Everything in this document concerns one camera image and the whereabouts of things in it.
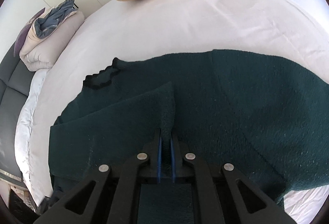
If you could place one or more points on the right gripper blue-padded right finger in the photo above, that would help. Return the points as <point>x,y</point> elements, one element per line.
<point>179,169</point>

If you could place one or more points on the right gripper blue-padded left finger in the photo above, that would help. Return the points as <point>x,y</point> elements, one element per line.
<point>153,149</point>

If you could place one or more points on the dark green knit sweater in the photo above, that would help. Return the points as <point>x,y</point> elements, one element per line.
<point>266,115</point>

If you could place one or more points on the white mattress edge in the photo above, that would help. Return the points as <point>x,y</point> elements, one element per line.
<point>25,122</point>

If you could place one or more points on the white bed sheet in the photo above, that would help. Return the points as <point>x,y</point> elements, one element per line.
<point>142,29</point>

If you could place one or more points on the pale pink folded duvet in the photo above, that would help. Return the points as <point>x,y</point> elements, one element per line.
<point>43,53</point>

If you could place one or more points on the blue grey crumpled cloth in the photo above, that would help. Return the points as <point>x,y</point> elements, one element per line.
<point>47,24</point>

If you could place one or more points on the purple pillow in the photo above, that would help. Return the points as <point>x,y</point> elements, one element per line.
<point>23,33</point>

